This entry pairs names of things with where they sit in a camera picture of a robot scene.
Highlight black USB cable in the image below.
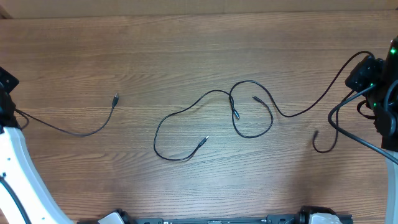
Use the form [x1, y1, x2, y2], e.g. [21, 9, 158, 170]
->
[14, 93, 120, 138]

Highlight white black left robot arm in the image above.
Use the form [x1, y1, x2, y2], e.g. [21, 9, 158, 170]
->
[1, 68, 73, 223]

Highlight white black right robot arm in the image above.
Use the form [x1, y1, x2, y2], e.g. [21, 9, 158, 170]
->
[345, 38, 397, 223]

